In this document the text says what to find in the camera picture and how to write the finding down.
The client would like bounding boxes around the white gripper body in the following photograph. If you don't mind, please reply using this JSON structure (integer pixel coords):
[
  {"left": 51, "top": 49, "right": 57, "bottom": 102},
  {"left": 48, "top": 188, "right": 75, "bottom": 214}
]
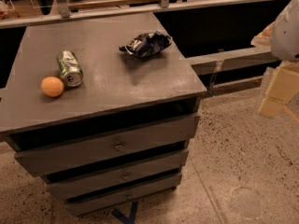
[{"left": 271, "top": 0, "right": 299, "bottom": 62}]

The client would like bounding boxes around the orange fruit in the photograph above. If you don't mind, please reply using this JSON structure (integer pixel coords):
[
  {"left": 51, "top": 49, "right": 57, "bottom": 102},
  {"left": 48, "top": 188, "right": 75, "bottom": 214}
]
[{"left": 41, "top": 77, "right": 64, "bottom": 97}]

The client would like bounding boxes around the top grey drawer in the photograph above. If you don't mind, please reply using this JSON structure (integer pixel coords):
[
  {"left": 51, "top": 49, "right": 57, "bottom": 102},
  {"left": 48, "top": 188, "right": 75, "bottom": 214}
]
[{"left": 15, "top": 114, "right": 199, "bottom": 176}]

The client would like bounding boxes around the grey metal railing frame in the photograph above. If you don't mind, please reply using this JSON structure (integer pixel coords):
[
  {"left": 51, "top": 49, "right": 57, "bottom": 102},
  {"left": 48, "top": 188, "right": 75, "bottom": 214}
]
[{"left": 0, "top": 0, "right": 299, "bottom": 97}]

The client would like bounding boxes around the middle grey drawer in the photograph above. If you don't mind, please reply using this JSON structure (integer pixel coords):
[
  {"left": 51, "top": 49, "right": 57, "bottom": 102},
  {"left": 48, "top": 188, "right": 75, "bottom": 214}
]
[{"left": 46, "top": 148, "right": 188, "bottom": 201}]

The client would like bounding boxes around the grey drawer cabinet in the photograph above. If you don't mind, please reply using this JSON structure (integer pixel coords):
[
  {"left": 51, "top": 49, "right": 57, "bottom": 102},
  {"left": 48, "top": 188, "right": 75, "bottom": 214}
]
[{"left": 0, "top": 13, "right": 205, "bottom": 205}]

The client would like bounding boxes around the green soda can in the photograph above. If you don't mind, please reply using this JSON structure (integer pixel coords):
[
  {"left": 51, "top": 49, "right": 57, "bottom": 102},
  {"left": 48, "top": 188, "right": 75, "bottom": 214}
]
[{"left": 57, "top": 50, "right": 83, "bottom": 87}]

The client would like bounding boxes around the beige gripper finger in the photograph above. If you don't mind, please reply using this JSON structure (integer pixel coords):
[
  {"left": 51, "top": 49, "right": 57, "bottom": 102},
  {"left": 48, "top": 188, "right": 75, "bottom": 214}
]
[
  {"left": 257, "top": 61, "right": 299, "bottom": 118},
  {"left": 250, "top": 22, "right": 275, "bottom": 47}
]

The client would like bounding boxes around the grey drawer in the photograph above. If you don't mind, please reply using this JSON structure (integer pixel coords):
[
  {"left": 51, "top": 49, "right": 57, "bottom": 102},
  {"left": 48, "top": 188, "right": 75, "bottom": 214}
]
[
  {"left": 64, "top": 173, "right": 181, "bottom": 216},
  {"left": 46, "top": 148, "right": 188, "bottom": 201},
  {"left": 15, "top": 114, "right": 199, "bottom": 176}
]

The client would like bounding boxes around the blue chip bag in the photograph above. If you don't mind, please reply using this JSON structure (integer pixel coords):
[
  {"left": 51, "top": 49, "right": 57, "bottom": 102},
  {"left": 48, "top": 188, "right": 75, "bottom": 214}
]
[{"left": 119, "top": 31, "right": 172, "bottom": 58}]

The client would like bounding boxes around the bottom grey drawer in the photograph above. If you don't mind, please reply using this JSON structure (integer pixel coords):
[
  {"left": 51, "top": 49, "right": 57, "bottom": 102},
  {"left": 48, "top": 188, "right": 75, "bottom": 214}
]
[{"left": 64, "top": 173, "right": 181, "bottom": 216}]

